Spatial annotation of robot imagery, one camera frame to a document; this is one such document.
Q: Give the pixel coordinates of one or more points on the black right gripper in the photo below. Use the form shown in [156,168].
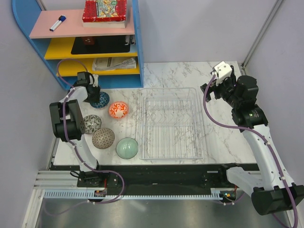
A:
[213,87]

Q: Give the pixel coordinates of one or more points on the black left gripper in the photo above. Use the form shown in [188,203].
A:
[96,98]

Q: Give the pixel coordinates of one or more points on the blue triangle pattern bowl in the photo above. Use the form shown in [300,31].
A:
[104,100]

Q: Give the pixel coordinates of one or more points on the orange floral bowl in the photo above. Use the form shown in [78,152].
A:
[118,110]

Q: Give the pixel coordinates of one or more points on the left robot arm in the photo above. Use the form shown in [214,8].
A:
[67,120]

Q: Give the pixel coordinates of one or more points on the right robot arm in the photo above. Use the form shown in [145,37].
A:
[275,190]

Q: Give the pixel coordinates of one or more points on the folded newspaper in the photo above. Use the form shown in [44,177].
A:
[114,63]

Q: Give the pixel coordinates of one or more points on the grey floral bowl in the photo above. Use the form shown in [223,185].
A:
[92,123]

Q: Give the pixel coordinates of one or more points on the blue shelf unit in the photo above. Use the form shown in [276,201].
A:
[64,53]

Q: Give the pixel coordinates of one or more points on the brown lattice bowl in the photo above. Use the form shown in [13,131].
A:
[103,138]

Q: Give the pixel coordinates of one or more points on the dark red box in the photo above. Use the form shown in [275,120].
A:
[88,41]

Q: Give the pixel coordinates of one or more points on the pale green bowl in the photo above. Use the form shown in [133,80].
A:
[127,148]

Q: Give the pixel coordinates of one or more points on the red patterned book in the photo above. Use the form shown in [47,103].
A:
[105,14]

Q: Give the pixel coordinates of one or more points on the blue white marker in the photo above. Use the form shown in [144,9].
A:
[58,22]

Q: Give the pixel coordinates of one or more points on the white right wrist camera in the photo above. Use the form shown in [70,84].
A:
[221,71]

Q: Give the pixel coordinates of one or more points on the white wire dish rack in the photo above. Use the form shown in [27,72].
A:
[172,125]

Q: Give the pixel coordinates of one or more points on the aluminium frame post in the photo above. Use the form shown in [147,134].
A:
[270,17]

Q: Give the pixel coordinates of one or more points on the white slotted cable duct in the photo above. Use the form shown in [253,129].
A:
[95,195]

